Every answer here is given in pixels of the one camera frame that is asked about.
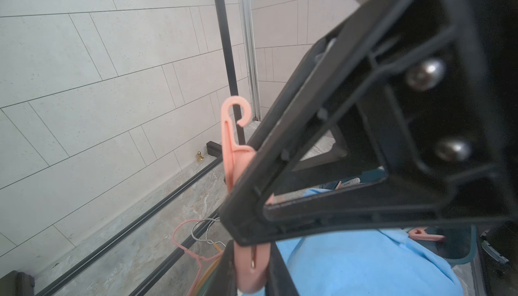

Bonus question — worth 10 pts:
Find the pink clothespin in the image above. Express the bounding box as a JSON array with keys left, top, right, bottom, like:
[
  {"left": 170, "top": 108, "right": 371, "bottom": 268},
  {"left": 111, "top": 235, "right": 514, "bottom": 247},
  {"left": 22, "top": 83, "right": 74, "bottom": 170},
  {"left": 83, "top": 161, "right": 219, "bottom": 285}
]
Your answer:
[{"left": 220, "top": 95, "right": 272, "bottom": 295}]

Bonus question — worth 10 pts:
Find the pink wire hanger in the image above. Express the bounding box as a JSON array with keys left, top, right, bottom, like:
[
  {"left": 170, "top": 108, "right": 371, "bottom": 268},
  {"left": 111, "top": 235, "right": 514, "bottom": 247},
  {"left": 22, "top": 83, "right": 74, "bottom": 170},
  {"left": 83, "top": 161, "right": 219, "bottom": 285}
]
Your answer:
[{"left": 171, "top": 216, "right": 226, "bottom": 295}]

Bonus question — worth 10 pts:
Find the light blue t-shirt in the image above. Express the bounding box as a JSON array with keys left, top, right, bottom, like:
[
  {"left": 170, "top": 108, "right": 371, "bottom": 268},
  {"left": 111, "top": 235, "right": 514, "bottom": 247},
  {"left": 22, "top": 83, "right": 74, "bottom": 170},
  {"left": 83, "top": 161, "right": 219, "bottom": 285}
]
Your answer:
[{"left": 242, "top": 188, "right": 464, "bottom": 296}]

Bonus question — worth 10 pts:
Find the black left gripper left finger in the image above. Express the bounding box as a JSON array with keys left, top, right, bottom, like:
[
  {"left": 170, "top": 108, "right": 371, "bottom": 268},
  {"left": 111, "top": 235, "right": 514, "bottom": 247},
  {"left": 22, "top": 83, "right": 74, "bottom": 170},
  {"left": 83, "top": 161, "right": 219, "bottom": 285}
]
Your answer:
[{"left": 206, "top": 240, "right": 299, "bottom": 295}]

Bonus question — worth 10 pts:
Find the black clothes rack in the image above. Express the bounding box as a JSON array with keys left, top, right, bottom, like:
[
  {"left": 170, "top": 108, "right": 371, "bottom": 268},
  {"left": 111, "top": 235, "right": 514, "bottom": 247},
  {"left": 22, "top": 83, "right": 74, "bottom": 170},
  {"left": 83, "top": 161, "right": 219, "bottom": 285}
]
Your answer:
[{"left": 0, "top": 0, "right": 252, "bottom": 296}]

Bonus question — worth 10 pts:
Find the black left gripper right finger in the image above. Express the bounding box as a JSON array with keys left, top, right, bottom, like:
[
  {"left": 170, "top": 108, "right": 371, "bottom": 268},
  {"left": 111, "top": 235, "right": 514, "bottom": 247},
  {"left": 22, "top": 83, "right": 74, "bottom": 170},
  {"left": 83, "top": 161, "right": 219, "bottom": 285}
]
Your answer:
[{"left": 219, "top": 0, "right": 517, "bottom": 246}]

